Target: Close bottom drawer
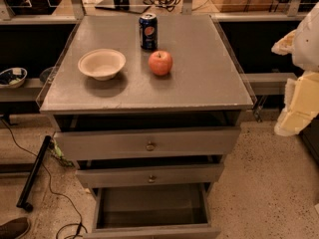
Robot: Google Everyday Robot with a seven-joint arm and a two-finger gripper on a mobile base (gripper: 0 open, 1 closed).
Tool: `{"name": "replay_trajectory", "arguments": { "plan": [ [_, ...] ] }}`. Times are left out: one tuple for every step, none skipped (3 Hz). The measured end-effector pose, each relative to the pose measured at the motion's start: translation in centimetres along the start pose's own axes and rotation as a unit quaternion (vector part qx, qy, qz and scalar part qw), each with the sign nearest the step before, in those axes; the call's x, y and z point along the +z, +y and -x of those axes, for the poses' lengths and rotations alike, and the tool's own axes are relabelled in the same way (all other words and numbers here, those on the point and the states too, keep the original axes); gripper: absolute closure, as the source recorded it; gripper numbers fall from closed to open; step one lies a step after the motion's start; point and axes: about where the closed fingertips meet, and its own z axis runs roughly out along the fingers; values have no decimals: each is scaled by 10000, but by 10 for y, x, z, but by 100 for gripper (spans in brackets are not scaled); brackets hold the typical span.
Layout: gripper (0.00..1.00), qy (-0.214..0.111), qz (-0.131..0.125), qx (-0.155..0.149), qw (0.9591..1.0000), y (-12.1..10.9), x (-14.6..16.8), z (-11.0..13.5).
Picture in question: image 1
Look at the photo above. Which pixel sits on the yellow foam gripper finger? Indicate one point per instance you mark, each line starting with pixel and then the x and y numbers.
pixel 301 102

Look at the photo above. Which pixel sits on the grey bottom drawer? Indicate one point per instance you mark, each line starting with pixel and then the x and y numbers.
pixel 177 211

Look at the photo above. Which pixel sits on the grey drawer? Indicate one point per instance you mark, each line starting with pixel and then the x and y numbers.
pixel 177 211
pixel 146 136
pixel 153 171

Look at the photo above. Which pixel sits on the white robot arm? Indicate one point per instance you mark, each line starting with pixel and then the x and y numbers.
pixel 302 43

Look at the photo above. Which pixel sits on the grey top drawer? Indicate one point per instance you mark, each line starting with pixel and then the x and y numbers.
pixel 146 136

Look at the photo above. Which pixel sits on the grey drawer cabinet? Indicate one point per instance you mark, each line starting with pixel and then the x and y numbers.
pixel 203 78

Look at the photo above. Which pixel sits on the grey middle drawer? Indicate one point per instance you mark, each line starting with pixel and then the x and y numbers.
pixel 153 171

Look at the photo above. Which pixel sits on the dark cabinet at right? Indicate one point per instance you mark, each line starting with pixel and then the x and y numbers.
pixel 310 136

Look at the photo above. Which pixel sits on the red apple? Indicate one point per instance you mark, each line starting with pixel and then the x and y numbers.
pixel 160 62

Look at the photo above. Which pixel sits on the blue Pepsi can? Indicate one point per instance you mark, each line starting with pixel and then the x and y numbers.
pixel 148 23

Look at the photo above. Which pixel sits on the beige paper bowl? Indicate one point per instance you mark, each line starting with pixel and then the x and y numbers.
pixel 102 64

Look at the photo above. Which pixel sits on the black monitor stand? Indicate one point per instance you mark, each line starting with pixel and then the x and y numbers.
pixel 127 6

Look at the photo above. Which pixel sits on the white bowl with items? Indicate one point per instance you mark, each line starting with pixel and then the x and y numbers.
pixel 12 78

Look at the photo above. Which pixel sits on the black bar on floor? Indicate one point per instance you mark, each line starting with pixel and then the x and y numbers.
pixel 23 199

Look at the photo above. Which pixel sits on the brown shoe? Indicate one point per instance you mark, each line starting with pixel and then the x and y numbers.
pixel 15 229

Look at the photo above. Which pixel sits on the grey metal side rail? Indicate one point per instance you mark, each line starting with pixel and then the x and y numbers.
pixel 264 84

